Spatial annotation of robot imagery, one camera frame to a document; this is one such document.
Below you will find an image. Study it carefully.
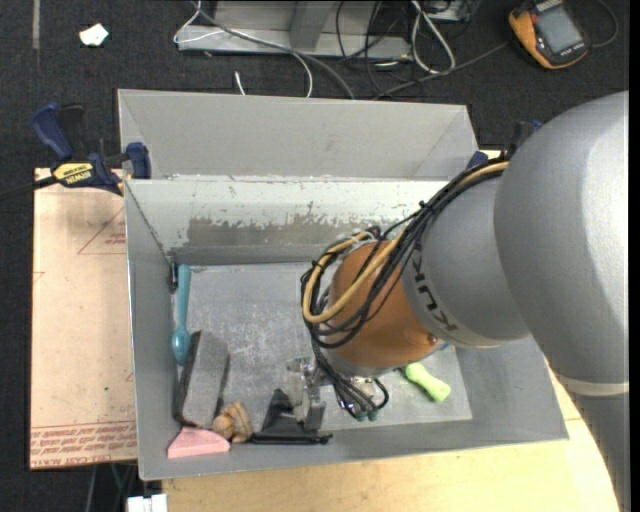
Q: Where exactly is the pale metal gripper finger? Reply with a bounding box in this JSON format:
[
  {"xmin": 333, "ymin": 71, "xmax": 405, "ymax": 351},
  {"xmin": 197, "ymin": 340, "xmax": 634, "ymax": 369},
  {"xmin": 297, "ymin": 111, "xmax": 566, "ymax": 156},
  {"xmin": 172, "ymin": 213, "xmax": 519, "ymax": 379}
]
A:
[
  {"xmin": 285, "ymin": 356, "xmax": 318, "ymax": 397},
  {"xmin": 301, "ymin": 385, "xmax": 327, "ymax": 433}
]

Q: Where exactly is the black plastic tool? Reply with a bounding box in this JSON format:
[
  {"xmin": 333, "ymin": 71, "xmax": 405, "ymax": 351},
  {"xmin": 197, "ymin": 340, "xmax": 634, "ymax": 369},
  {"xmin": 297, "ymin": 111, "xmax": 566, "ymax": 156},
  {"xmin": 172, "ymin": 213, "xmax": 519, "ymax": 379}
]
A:
[{"xmin": 249, "ymin": 388, "xmax": 334, "ymax": 447}]

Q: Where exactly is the grey metal bin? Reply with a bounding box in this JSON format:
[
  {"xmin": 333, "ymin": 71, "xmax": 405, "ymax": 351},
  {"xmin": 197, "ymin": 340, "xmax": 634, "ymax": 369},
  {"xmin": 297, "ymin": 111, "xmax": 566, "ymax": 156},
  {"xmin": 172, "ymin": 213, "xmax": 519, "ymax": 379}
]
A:
[{"xmin": 117, "ymin": 88, "xmax": 570, "ymax": 482}]

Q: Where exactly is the brown toy animal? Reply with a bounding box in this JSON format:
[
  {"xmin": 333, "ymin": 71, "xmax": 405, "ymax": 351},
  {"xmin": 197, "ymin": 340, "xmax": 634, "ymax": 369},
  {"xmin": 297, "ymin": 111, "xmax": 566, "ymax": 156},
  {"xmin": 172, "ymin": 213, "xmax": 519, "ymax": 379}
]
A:
[{"xmin": 211, "ymin": 400, "xmax": 254, "ymax": 444}]

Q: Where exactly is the grey sponge block, black side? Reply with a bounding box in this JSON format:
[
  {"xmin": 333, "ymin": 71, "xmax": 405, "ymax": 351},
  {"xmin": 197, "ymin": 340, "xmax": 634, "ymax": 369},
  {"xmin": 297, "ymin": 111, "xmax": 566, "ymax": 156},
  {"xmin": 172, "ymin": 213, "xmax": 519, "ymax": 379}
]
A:
[{"xmin": 171, "ymin": 329, "xmax": 232, "ymax": 430}]

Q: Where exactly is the pink wedge block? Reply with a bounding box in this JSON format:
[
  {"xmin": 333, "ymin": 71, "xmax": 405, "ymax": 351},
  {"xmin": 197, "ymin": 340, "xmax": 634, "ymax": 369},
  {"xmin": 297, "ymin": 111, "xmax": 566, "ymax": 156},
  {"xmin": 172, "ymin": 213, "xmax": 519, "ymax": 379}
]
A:
[{"xmin": 166, "ymin": 425, "xmax": 232, "ymax": 460}]

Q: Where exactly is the teal plastic spoon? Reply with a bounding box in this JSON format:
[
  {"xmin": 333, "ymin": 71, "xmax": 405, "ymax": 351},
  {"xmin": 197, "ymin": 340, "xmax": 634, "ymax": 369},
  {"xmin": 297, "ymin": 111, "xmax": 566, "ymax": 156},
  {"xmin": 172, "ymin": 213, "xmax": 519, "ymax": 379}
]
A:
[{"xmin": 171, "ymin": 263, "xmax": 193, "ymax": 364}]

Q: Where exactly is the brown cardboard board, red print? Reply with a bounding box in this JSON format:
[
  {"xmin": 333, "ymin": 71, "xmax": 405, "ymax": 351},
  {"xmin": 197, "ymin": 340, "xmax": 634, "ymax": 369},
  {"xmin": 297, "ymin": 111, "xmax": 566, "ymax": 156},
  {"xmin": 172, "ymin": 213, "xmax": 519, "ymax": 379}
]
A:
[{"xmin": 29, "ymin": 167, "xmax": 139, "ymax": 471}]

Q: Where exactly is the light green toy handle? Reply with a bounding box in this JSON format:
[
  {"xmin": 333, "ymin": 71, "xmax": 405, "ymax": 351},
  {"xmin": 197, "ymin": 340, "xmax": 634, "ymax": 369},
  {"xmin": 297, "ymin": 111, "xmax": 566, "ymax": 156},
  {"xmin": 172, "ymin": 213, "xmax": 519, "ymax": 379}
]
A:
[{"xmin": 403, "ymin": 361, "xmax": 452, "ymax": 403}]

